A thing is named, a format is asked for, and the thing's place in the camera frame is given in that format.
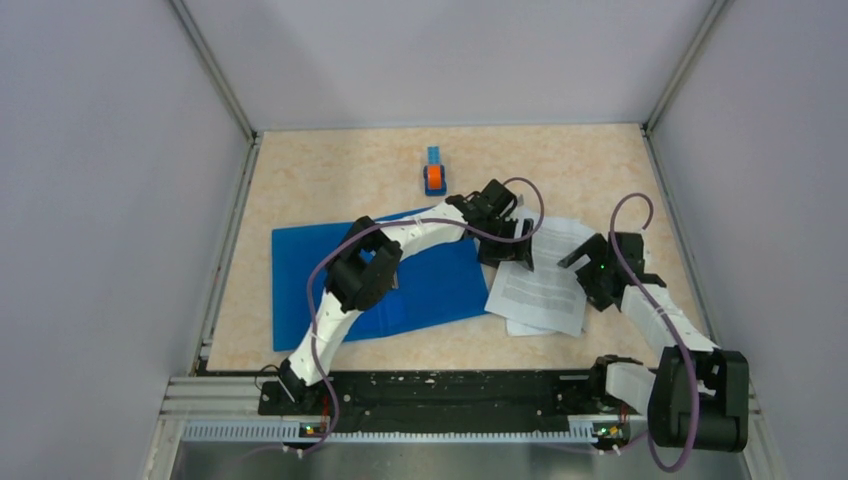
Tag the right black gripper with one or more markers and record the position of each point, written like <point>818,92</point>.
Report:
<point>595,249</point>

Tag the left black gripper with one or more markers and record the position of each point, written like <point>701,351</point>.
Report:
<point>494,257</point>

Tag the white printed paper stack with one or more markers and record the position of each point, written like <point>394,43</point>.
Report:
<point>547,300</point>

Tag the blue file folder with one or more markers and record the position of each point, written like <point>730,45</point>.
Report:
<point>440,285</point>

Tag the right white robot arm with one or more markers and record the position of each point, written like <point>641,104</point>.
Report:
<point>698,390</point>

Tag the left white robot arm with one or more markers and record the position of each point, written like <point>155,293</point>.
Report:
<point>360,271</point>

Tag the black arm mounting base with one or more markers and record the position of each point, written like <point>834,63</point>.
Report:
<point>447,401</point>

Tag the blue orange tape dispenser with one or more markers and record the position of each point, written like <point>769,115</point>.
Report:
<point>434,173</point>

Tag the white slotted cable duct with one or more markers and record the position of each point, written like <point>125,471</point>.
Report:
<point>295,432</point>

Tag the aluminium frame rail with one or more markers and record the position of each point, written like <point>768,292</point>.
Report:
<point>212,398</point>

